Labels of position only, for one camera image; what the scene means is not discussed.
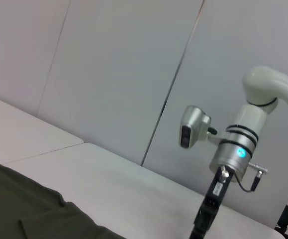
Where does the dark green printed t-shirt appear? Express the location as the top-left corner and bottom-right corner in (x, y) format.
(0, 155), (127, 239)

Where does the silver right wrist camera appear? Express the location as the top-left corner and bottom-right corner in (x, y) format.
(178, 105), (218, 149)

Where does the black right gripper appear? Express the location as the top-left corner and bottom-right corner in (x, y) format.
(188, 166), (234, 239)

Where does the right gripper cable with plugs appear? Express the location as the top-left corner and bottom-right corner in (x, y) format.
(220, 161), (269, 193)

